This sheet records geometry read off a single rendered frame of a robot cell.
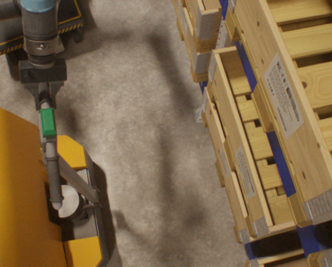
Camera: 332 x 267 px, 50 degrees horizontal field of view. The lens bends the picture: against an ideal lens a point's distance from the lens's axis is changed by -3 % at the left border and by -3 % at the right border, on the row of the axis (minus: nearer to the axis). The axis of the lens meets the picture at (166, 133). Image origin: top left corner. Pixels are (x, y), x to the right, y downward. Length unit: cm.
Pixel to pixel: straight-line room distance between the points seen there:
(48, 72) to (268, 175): 104
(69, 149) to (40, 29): 125
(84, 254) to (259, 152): 104
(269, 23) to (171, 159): 154
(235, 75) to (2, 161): 114
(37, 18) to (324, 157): 78
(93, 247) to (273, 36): 145
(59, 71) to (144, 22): 191
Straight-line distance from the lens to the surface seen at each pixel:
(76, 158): 214
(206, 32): 188
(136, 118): 253
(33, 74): 108
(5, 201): 164
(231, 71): 184
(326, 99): 122
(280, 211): 166
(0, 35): 272
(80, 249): 203
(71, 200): 198
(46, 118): 103
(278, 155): 134
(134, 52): 278
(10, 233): 162
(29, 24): 100
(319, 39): 133
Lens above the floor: 233
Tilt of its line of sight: 70 degrees down
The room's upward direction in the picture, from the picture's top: 1 degrees counter-clockwise
